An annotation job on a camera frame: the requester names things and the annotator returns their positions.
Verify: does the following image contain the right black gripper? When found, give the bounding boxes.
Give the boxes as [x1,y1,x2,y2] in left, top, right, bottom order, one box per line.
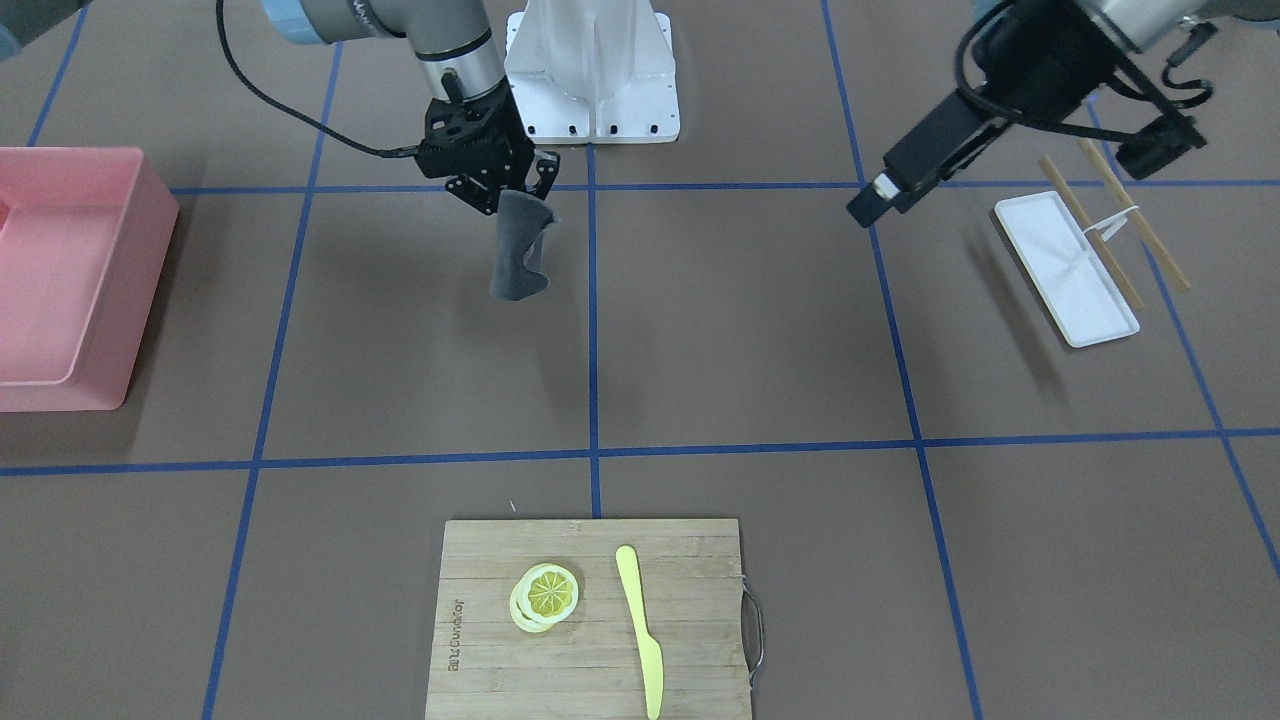
[413,92,561,217]

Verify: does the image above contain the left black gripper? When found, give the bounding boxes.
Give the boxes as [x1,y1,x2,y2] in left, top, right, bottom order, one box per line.
[846,88,1009,229]

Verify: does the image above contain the grey microfibre cloth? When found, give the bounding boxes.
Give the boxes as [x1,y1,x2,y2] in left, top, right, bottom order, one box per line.
[490,190,558,302]

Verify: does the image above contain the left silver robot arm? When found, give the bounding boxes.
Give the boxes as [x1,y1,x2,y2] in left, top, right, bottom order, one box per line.
[847,1,1277,227]

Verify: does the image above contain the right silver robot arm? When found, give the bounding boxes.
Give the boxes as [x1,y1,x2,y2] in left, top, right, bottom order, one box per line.
[214,1,561,215]

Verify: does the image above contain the white rectangular tray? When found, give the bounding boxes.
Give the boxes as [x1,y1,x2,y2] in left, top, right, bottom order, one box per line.
[993,191,1140,348]

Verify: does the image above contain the wooden rack lower rod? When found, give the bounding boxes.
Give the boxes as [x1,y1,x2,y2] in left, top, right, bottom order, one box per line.
[1076,138,1192,292]

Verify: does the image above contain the pink plastic bin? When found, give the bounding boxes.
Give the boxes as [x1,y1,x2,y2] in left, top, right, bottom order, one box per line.
[1,147,179,413]

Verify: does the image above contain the yellow plastic knife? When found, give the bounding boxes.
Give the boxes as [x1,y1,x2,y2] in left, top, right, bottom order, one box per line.
[614,544,666,719]

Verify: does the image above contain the yellow lemon slices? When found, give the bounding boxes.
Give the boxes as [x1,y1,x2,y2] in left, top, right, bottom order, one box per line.
[508,562,580,634]

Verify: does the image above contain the bamboo cutting board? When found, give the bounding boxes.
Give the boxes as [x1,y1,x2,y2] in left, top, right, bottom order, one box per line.
[424,519,753,719]

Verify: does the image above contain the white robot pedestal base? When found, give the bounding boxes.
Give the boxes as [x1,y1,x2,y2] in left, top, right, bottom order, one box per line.
[506,1,682,146]

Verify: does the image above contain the white rack bracket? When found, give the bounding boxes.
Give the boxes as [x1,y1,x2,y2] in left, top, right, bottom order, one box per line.
[1082,205,1139,243]

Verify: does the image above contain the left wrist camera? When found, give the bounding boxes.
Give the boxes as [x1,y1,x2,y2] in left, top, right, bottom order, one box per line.
[1115,104,1207,181]

